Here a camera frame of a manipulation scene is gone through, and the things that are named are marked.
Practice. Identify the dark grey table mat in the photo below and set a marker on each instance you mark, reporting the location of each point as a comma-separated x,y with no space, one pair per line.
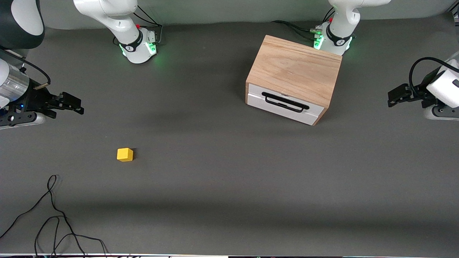
215,179

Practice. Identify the wooden drawer cabinet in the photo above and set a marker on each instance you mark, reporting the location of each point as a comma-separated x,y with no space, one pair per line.
294,68

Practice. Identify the white-fronted wooden drawer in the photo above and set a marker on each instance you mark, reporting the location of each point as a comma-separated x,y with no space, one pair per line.
255,91

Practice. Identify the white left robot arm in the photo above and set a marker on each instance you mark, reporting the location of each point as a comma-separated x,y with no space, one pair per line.
339,36

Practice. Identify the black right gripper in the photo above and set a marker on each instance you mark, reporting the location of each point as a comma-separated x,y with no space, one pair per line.
37,98

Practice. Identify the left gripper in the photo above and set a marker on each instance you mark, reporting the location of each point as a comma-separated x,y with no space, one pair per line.
419,94

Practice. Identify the yellow cube block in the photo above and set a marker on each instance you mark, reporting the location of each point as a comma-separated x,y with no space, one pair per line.
124,154

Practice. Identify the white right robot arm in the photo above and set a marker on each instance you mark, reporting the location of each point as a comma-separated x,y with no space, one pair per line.
118,21

